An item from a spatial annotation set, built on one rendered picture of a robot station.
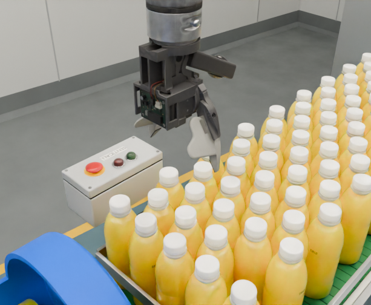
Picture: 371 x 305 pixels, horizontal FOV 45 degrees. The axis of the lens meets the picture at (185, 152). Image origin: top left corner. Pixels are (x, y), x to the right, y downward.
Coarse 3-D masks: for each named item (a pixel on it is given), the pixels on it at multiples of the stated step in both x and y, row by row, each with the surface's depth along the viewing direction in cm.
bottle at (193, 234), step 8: (176, 224) 82; (192, 224) 82; (168, 232) 85; (184, 232) 82; (192, 232) 82; (200, 232) 84; (192, 240) 82; (200, 240) 84; (192, 248) 83; (192, 256) 84
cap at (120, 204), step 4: (116, 196) 86; (120, 196) 86; (124, 196) 86; (112, 200) 85; (116, 200) 85; (120, 200) 85; (124, 200) 85; (128, 200) 85; (112, 204) 84; (116, 204) 84; (120, 204) 84; (124, 204) 84; (128, 204) 84; (112, 208) 84; (116, 208) 83; (120, 208) 83; (124, 208) 84; (128, 208) 85; (116, 212) 84; (120, 212) 84; (124, 212) 84
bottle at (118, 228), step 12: (108, 216) 86; (120, 216) 84; (132, 216) 86; (108, 228) 86; (120, 228) 85; (132, 228) 86; (108, 240) 87; (120, 240) 86; (108, 252) 89; (120, 252) 88; (120, 264) 89; (120, 288) 93
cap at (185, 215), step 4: (180, 208) 83; (184, 208) 83; (188, 208) 83; (192, 208) 83; (176, 212) 82; (180, 212) 82; (184, 212) 82; (188, 212) 82; (192, 212) 82; (176, 216) 82; (180, 216) 81; (184, 216) 81; (188, 216) 81; (192, 216) 81; (176, 220) 82; (180, 220) 81; (184, 220) 81; (188, 220) 81; (192, 220) 81; (180, 224) 82; (184, 224) 81; (188, 224) 82
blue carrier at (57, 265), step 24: (48, 240) 60; (72, 240) 59; (24, 264) 69; (48, 264) 56; (72, 264) 56; (96, 264) 56; (0, 288) 68; (24, 288) 72; (48, 288) 75; (72, 288) 53; (96, 288) 54
